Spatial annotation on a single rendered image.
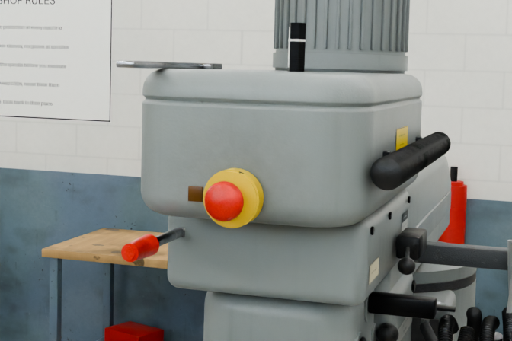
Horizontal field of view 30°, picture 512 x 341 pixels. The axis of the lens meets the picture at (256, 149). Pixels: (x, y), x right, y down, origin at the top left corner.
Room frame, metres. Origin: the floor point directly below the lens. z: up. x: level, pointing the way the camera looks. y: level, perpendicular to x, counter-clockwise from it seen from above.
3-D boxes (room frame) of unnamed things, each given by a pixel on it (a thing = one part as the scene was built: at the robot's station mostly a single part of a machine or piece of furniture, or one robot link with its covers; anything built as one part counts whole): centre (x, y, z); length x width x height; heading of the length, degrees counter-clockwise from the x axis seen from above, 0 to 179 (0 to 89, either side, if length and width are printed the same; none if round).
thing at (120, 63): (1.07, 0.10, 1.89); 0.24 x 0.04 x 0.01; 163
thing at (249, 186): (0.97, 0.02, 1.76); 0.06 x 0.02 x 0.06; 73
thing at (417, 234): (1.21, -0.20, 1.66); 0.12 x 0.04 x 0.04; 163
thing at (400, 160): (1.18, -0.20, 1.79); 0.45 x 0.04 x 0.04; 163
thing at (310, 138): (1.20, -0.05, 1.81); 0.47 x 0.26 x 0.16; 163
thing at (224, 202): (0.95, 0.03, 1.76); 0.04 x 0.03 x 0.04; 73
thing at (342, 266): (1.23, -0.06, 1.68); 0.34 x 0.24 x 0.10; 163
